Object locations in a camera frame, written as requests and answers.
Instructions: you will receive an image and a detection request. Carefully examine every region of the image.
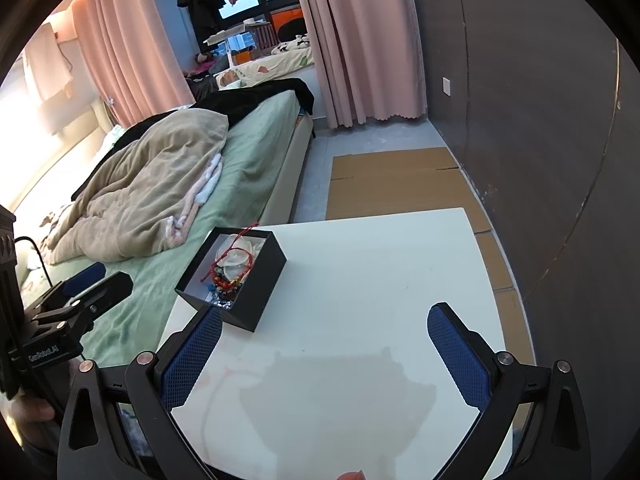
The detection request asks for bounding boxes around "silver chain bracelet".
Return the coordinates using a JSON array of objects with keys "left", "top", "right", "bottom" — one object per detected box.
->
[{"left": 207, "top": 288, "right": 241, "bottom": 309}]

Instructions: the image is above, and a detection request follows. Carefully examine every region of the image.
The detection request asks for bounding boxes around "red string bracelet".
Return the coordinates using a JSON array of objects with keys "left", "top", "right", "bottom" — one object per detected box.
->
[{"left": 199, "top": 221, "right": 262, "bottom": 291}]

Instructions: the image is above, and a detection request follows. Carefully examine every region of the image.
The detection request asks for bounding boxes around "clear jade bangle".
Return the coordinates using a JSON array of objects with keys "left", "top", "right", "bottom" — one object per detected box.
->
[{"left": 214, "top": 247, "right": 254, "bottom": 282}]

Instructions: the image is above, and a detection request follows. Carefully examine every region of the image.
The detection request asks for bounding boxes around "black jewelry box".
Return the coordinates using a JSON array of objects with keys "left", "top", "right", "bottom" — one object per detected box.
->
[{"left": 175, "top": 226, "right": 286, "bottom": 333}]

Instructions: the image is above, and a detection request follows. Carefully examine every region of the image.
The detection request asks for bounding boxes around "person left hand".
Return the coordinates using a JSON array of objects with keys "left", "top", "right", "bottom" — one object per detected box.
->
[{"left": 10, "top": 393, "right": 55, "bottom": 448}]

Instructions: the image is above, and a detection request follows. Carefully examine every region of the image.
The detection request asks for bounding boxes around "beige blanket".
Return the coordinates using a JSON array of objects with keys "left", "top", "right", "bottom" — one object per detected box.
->
[{"left": 47, "top": 108, "right": 229, "bottom": 264}]

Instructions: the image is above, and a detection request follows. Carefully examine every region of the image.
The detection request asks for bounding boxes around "white side table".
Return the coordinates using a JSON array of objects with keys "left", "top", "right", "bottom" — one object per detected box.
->
[{"left": 174, "top": 208, "right": 504, "bottom": 479}]

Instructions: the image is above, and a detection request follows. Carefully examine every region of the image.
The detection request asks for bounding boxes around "flattened cardboard on floor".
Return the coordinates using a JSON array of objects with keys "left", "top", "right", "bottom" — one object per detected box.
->
[{"left": 326, "top": 148, "right": 535, "bottom": 364}]

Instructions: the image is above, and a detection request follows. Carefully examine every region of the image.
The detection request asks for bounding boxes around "bed with green sheet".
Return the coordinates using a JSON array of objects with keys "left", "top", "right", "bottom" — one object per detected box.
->
[{"left": 22, "top": 79, "right": 312, "bottom": 365}]

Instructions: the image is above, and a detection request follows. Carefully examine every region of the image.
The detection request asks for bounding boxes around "pink curtain left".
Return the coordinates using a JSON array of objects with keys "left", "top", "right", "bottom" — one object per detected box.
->
[{"left": 70, "top": 0, "right": 194, "bottom": 127}]

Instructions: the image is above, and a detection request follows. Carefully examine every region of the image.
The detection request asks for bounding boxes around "pink curtain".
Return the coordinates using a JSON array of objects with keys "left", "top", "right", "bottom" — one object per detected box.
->
[
  {"left": 70, "top": 0, "right": 194, "bottom": 127},
  {"left": 299, "top": 0, "right": 427, "bottom": 129}
]

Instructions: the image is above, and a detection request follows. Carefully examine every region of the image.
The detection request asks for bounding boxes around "black clothing on bed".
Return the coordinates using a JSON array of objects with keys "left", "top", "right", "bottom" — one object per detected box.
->
[{"left": 70, "top": 78, "right": 314, "bottom": 200}]

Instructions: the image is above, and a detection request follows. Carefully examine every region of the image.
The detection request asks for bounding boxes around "patterned cream cushion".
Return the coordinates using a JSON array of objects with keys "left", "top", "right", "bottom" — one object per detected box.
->
[{"left": 215, "top": 47, "right": 314, "bottom": 90}]

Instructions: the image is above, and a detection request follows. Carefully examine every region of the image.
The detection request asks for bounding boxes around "pink curtain right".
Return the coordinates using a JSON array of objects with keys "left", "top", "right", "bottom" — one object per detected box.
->
[{"left": 299, "top": 0, "right": 427, "bottom": 129}]

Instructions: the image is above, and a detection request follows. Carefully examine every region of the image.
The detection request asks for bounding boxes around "white wall switch plate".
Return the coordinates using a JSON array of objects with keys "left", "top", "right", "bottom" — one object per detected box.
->
[{"left": 442, "top": 77, "right": 451, "bottom": 96}]

